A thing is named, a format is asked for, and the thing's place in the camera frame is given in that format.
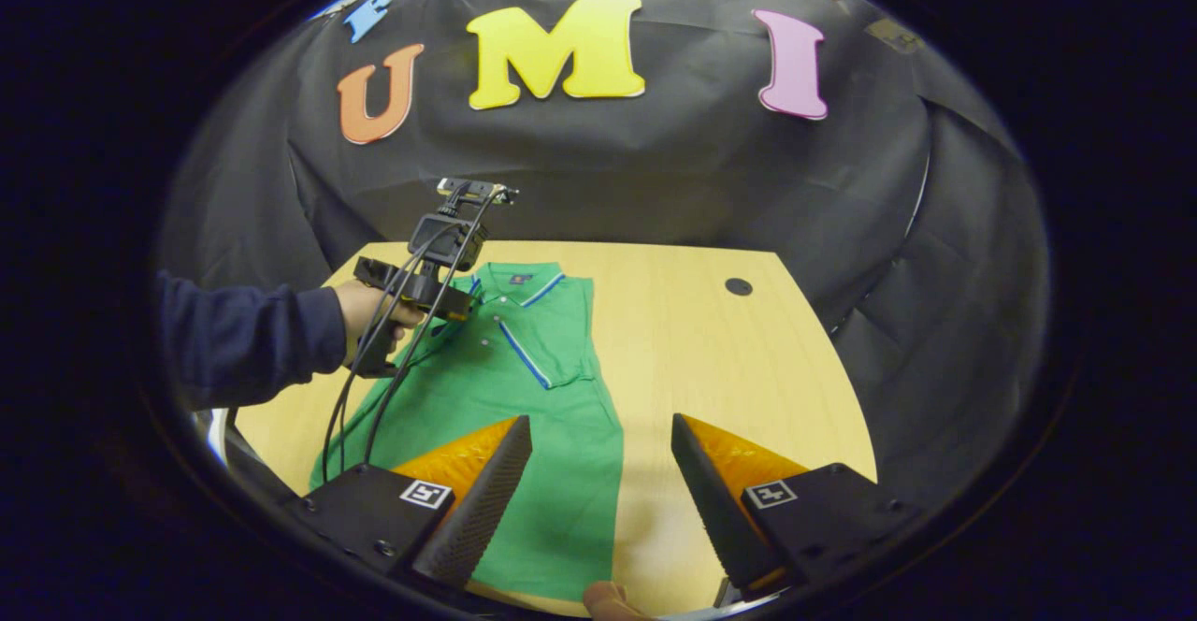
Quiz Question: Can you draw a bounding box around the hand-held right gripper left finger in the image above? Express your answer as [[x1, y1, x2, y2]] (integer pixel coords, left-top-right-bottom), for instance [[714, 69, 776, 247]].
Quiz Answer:
[[281, 414, 534, 594]]

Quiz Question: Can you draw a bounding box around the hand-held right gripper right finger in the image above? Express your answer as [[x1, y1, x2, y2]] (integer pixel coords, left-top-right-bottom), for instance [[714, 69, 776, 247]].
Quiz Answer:
[[671, 413, 927, 603]]

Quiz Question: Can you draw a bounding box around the green T-shirt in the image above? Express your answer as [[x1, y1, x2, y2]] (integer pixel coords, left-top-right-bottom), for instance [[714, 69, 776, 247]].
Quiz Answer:
[[309, 261, 626, 603]]

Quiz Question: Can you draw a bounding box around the black backdrop cloth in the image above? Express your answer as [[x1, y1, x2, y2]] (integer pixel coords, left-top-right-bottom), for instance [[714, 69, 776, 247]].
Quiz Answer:
[[154, 0, 1050, 510]]

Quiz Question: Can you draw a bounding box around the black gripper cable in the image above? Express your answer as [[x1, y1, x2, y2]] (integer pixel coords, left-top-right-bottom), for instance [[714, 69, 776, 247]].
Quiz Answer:
[[363, 189, 508, 468], [321, 219, 469, 486]]

